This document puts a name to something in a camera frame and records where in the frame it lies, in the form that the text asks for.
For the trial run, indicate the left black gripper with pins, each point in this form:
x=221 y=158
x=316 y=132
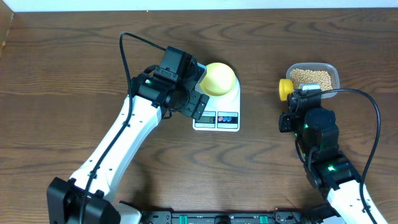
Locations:
x=196 y=106

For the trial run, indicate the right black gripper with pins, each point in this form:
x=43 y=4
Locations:
x=284 y=124

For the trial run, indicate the yellow measuring scoop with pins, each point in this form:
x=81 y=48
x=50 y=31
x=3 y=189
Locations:
x=286 y=87

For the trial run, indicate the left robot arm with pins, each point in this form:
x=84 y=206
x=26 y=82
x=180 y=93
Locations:
x=88 y=195

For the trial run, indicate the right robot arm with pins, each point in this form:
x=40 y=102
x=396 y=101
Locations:
x=328 y=169

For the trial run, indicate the pale yellow bowl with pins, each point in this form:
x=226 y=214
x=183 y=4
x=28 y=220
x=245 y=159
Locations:
x=219 y=79

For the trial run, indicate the white digital kitchen scale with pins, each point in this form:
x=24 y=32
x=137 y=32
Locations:
x=222 y=113

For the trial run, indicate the soybeans pile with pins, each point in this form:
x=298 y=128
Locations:
x=299 y=76

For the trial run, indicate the clear plastic container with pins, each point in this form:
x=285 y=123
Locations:
x=335 y=80

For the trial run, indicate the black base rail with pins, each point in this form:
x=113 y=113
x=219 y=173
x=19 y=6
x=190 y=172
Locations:
x=282 y=217

